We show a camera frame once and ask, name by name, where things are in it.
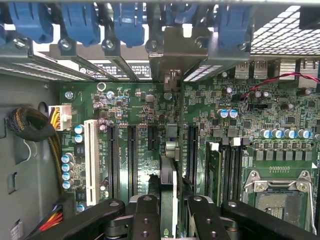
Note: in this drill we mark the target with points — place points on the CPU socket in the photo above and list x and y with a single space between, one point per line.
280 207

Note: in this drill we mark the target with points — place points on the short black expansion slot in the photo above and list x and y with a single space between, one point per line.
152 137

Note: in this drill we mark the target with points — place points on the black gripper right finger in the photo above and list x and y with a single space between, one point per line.
207 220

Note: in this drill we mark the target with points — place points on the RAM slot with black latch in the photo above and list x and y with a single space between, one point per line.
226 170

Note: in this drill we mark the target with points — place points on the metal locking lever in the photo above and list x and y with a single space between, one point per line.
311 200

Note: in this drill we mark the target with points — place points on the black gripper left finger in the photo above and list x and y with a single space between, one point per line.
145 220

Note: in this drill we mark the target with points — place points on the white power connector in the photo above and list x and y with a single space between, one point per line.
65 117

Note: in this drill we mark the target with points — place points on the RAM slot with white latch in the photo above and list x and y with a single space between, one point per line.
236 170

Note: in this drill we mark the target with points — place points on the white expansion slot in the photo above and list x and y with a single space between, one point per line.
91 160

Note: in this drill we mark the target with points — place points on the blue card retention clip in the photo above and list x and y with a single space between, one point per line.
233 25
80 25
128 25
32 22
181 13

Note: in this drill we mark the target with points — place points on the long black expansion slot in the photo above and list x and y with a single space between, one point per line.
193 155
113 160
132 160

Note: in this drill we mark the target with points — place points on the green motherboard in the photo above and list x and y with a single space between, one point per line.
140 105

